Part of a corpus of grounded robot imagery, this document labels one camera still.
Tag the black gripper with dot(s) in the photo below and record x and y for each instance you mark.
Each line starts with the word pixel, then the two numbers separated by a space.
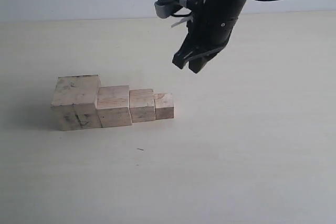
pixel 204 40

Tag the smallest wooden cube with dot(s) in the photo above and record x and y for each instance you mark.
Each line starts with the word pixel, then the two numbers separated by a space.
pixel 164 106

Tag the third largest wooden cube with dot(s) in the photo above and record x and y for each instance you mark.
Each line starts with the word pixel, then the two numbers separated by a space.
pixel 142 105

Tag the second largest wooden cube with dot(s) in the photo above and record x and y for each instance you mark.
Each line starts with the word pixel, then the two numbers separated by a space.
pixel 113 106

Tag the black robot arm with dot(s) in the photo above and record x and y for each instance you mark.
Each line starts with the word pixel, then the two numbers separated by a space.
pixel 218 10

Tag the white zip tie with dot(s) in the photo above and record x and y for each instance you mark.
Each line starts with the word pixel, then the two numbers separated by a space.
pixel 183 20

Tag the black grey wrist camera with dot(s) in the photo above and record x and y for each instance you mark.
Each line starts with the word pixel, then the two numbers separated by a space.
pixel 167 8

